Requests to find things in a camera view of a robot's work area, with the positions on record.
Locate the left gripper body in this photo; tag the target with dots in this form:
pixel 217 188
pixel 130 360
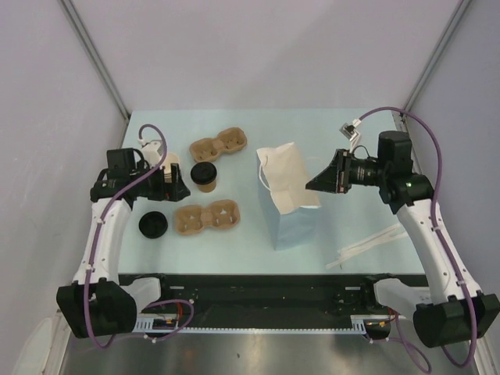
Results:
pixel 158 190

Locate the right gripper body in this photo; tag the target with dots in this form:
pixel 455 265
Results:
pixel 345 170

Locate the brown paper coffee cup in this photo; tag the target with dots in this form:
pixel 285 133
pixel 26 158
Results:
pixel 206 188

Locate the black plastic cup lid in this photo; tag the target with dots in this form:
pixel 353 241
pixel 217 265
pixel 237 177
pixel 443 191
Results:
pixel 203 173

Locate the stack of paper cups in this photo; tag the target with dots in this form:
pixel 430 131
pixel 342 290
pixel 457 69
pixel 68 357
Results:
pixel 171 158

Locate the light blue paper bag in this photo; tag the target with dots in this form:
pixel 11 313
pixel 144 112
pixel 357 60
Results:
pixel 290 210

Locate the brown cardboard cup carrier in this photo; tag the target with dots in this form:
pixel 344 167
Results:
pixel 219 215

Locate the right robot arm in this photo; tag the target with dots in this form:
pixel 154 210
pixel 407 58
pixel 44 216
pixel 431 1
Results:
pixel 456 309

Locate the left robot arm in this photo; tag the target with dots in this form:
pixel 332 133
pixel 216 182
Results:
pixel 94 304

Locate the stack of black lids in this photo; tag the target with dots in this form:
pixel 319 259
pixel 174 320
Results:
pixel 153 225

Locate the light blue table mat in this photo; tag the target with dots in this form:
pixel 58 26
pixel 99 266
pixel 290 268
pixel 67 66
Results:
pixel 247 248

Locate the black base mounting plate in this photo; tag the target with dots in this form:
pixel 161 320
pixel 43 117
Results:
pixel 272 301

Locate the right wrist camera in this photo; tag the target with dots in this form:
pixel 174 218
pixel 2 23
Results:
pixel 349 130

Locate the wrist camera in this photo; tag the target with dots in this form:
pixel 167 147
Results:
pixel 349 130
pixel 153 152

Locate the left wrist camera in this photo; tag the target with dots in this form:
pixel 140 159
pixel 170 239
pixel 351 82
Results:
pixel 153 152

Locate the white slotted cable duct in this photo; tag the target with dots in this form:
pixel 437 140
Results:
pixel 144 325

